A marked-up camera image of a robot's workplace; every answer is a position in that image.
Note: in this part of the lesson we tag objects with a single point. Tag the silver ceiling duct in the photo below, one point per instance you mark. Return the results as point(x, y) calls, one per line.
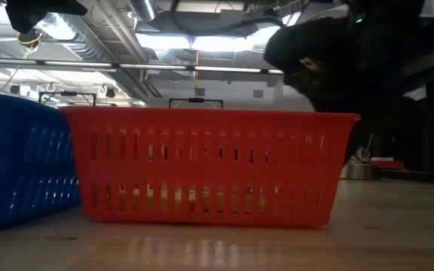
point(143, 9)

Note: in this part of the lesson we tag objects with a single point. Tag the bright ceiling light panel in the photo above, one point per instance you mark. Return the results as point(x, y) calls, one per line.
point(217, 43)

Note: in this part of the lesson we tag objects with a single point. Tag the white flat object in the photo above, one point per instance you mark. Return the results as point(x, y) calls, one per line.
point(382, 159)

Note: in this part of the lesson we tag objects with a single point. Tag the orange-red plastic slotted basket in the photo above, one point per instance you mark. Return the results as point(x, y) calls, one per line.
point(202, 128)

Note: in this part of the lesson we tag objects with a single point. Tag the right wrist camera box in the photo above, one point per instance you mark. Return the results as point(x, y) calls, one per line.
point(311, 45)

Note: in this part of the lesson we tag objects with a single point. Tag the red flat object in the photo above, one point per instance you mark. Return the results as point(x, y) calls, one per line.
point(390, 165)

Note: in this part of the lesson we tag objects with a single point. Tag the blue plastic slotted basket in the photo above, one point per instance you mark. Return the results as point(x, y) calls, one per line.
point(10, 162)

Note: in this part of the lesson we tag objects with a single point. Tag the long LED light bar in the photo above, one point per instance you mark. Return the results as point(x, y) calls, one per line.
point(153, 66)

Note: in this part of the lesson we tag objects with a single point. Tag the round metal lamp base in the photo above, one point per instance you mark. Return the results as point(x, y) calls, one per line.
point(360, 171)

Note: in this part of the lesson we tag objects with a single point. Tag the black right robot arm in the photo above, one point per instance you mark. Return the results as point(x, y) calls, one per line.
point(390, 34)

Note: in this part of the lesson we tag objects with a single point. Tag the yellow crayon box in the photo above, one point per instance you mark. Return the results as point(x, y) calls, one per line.
point(164, 195)
point(220, 199)

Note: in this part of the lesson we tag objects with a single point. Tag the grey square wall vent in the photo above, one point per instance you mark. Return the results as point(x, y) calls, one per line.
point(200, 91)
point(258, 93)

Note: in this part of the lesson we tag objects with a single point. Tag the black rectangular frame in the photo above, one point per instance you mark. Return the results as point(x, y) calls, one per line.
point(196, 100)

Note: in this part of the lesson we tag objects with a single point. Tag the black hanging spotlight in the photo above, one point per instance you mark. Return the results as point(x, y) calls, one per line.
point(14, 89)
point(110, 92)

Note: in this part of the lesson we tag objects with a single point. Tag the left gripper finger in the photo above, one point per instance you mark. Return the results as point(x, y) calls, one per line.
point(66, 7)

